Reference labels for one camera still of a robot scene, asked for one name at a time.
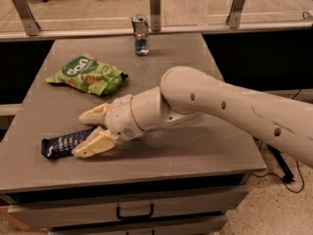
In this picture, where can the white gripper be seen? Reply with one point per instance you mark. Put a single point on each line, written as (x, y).
(119, 118)

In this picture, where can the dark blue rxbar wrapper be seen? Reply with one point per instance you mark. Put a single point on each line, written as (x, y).
(61, 146)

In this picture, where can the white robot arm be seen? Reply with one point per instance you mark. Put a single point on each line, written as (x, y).
(185, 93)

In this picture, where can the silver blue redbull can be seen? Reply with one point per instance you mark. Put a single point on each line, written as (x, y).
(141, 34)

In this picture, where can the green chip bag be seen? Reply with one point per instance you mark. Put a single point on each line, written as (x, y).
(89, 75)

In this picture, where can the upper grey drawer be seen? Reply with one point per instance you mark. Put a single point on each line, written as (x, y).
(102, 209)

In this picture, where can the grey drawer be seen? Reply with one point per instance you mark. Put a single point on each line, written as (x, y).
(197, 225)
(102, 209)

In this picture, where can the lower grey drawer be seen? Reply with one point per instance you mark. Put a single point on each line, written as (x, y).
(197, 225)

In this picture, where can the black metal stand leg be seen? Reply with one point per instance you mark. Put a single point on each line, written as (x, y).
(288, 177)

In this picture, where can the black drawer handle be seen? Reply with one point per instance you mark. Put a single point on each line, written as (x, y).
(132, 213)

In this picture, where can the left metal railing bracket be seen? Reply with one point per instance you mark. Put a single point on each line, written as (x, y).
(31, 27)

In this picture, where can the metal railing bracket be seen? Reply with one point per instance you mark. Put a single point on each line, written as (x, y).
(31, 27)
(235, 14)
(155, 15)

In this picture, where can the middle metal railing bracket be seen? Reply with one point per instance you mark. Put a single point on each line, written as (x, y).
(155, 15)

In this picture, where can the right metal railing bracket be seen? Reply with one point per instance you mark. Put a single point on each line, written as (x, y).
(235, 14)

